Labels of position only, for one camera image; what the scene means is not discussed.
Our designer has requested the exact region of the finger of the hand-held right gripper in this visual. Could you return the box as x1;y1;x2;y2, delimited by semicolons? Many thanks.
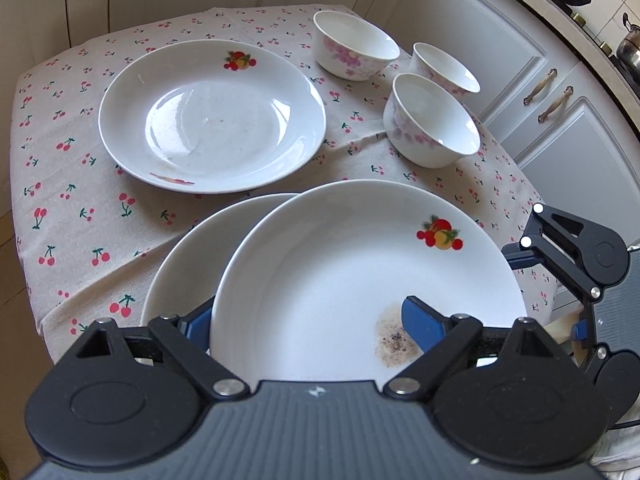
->
571;305;608;376
501;202;602;302

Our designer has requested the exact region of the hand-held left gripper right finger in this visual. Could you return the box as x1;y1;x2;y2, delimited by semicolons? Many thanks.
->
384;296;568;402

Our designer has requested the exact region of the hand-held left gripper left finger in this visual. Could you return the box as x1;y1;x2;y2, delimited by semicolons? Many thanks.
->
75;298;251;402

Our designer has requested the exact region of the white fruit print plate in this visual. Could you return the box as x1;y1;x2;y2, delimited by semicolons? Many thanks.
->
140;192;301;362
98;39;327;195
210;179;526;382

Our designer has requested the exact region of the white pink floral bowl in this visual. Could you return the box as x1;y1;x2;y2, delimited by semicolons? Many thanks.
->
383;74;482;170
313;10;401;82
409;42;481;96

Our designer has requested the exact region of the cherry print tablecloth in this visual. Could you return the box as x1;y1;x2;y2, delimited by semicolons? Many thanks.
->
10;5;561;366

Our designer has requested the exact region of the steel kettle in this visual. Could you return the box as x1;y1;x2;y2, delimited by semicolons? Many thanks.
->
615;12;640;69

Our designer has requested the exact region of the brass cabinet handle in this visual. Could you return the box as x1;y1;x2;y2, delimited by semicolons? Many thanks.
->
538;86;574;124
523;68;557;107

